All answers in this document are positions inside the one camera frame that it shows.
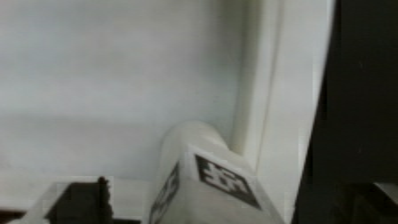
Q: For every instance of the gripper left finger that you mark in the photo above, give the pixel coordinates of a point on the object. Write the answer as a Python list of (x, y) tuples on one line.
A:
[(73, 204)]

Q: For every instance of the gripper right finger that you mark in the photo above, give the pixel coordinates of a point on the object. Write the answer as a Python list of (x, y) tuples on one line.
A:
[(370, 208)]

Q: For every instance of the white table leg with tag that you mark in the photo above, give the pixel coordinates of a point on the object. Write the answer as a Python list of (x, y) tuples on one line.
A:
[(206, 191)]

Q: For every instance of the white square table top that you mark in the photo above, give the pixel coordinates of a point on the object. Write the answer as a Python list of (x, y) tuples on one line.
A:
[(117, 66)]

